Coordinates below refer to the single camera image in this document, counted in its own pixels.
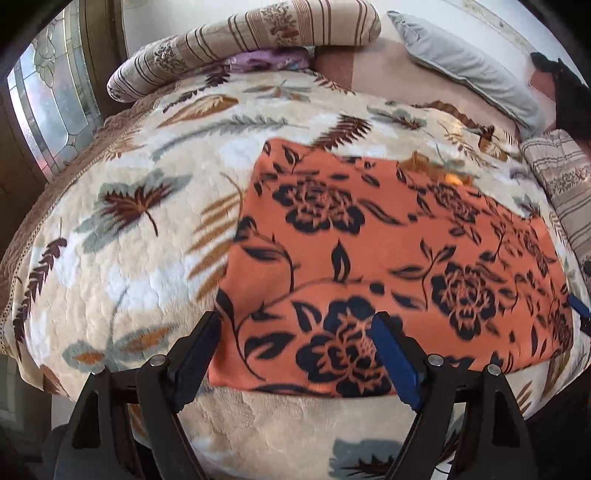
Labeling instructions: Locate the leaf pattern fleece blanket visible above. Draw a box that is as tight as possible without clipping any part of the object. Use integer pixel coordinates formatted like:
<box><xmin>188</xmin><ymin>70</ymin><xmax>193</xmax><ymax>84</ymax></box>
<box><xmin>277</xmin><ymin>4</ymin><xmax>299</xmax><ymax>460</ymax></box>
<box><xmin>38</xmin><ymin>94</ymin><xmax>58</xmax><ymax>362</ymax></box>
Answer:
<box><xmin>1</xmin><ymin>72</ymin><xmax>590</xmax><ymax>479</ymax></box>

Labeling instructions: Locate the black garment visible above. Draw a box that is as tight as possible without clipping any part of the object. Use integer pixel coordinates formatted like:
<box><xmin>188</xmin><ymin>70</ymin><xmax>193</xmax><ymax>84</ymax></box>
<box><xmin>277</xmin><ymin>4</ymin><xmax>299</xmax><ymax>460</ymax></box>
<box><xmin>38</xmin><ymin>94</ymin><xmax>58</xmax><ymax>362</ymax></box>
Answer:
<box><xmin>530</xmin><ymin>52</ymin><xmax>590</xmax><ymax>141</ymax></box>

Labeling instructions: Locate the purple cloth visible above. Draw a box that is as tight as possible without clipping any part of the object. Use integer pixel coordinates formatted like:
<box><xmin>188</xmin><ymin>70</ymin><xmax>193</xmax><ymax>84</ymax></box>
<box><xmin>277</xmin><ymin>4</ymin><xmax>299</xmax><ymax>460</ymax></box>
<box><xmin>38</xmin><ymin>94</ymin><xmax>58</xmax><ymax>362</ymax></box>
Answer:
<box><xmin>221</xmin><ymin>47</ymin><xmax>312</xmax><ymax>73</ymax></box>

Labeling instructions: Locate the striped bolster pillow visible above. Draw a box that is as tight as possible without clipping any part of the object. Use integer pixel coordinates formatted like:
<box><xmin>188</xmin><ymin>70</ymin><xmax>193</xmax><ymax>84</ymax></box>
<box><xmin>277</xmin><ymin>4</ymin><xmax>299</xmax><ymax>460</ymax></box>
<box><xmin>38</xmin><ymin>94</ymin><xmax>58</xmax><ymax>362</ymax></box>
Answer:
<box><xmin>106</xmin><ymin>1</ymin><xmax>382</xmax><ymax>103</ymax></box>

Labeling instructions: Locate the pink quilted bed sheet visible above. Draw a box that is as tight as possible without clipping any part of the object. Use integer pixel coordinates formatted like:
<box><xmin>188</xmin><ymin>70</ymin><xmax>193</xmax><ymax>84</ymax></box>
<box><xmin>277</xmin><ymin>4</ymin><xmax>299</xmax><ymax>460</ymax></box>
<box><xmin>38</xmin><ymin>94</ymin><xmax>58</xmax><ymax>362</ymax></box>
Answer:
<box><xmin>313</xmin><ymin>27</ymin><xmax>560</xmax><ymax>139</ymax></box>

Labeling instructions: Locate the orange floral blouse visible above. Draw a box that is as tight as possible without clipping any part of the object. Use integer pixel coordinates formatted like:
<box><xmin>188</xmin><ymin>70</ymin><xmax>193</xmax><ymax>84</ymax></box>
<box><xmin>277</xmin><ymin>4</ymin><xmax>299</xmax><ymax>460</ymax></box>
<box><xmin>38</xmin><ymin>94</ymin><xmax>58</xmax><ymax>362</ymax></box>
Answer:
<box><xmin>208</xmin><ymin>138</ymin><xmax>574</xmax><ymax>398</ymax></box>

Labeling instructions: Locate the stained glass window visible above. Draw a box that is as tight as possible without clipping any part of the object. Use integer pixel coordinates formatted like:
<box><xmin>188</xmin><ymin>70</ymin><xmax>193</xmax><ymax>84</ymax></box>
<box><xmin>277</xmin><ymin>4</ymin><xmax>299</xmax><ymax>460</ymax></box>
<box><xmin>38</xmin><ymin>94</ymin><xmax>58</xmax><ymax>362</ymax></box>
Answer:
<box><xmin>7</xmin><ymin>1</ymin><xmax>103</xmax><ymax>181</ymax></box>

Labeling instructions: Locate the grey pillow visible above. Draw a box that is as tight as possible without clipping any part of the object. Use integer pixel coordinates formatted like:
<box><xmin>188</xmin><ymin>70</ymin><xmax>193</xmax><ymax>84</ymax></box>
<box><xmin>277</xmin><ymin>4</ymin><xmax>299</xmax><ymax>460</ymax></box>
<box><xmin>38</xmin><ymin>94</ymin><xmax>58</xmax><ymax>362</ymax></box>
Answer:
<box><xmin>388</xmin><ymin>11</ymin><xmax>544</xmax><ymax>140</ymax></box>

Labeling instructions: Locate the striped beige pillow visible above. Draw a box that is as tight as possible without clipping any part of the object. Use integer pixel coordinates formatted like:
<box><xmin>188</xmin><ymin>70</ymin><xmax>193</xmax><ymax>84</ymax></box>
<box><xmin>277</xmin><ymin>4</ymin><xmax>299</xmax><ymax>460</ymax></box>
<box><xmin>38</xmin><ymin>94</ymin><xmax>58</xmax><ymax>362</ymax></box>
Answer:
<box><xmin>521</xmin><ymin>130</ymin><xmax>590</xmax><ymax>275</ymax></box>

